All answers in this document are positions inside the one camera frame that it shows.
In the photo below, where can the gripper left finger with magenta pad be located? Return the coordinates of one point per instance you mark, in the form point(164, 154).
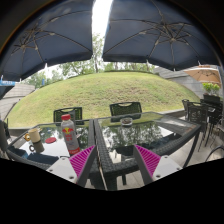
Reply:
point(76, 168)

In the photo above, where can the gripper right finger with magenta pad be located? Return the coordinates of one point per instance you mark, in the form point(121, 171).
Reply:
point(152, 166)

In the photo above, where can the red round lid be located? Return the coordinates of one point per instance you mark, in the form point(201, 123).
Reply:
point(50, 140)

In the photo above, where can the left glass-top wicker table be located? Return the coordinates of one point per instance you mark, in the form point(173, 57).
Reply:
point(22, 151)

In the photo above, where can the glass-top wicker table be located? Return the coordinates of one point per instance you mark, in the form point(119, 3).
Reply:
point(163, 134)
point(22, 151)

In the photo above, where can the clear bottle with red cap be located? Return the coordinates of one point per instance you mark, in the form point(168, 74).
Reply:
point(69, 133)

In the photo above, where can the right glass-top wicker table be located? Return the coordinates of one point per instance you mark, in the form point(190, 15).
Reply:
point(163, 134)

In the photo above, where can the glass ashtray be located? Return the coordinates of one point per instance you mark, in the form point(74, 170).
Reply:
point(126, 121)

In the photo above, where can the dark chairs at far right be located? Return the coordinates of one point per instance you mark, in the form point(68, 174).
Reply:
point(206, 114)

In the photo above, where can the green potted plant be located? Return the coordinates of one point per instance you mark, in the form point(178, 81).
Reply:
point(211, 89)

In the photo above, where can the beige parasol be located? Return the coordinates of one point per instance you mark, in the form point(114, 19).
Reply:
point(204, 74)

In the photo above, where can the right dark blue parasol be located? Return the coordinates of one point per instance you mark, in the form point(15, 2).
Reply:
point(157, 32)

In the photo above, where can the dark blue parasol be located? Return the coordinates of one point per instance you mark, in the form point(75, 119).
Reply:
point(157, 32)
point(61, 32)

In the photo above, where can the left dark blue parasol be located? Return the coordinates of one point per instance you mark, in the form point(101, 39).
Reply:
point(61, 32)

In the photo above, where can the cream mug with yellow handle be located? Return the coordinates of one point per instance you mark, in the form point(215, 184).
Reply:
point(32, 135)

